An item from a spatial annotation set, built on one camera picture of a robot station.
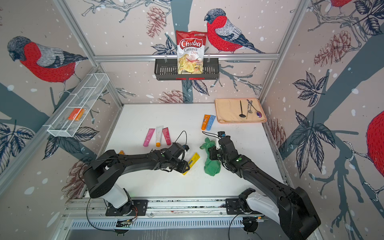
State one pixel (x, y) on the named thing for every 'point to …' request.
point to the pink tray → (236, 110)
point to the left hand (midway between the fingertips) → (190, 166)
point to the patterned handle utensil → (248, 108)
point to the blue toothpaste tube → (210, 122)
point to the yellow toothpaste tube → (192, 161)
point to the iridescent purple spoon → (258, 113)
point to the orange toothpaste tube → (205, 120)
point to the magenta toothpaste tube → (148, 136)
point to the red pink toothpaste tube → (167, 135)
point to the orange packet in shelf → (77, 114)
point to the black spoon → (242, 115)
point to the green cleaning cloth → (211, 167)
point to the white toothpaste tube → (159, 131)
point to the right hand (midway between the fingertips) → (208, 148)
